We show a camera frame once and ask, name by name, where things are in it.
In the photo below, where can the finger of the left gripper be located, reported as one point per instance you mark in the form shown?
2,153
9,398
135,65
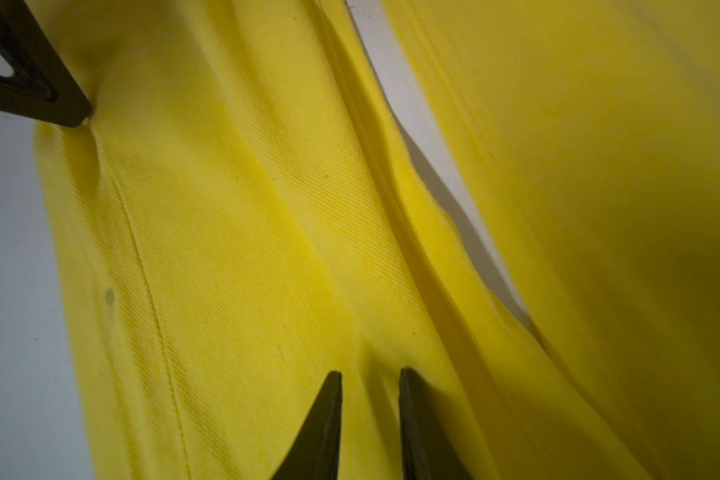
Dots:
40,86

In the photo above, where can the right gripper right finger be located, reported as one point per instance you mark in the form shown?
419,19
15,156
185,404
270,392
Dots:
427,453

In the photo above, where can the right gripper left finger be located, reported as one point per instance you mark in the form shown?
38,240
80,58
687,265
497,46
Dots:
315,452

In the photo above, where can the yellow trousers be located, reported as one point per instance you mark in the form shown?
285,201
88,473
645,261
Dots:
240,216

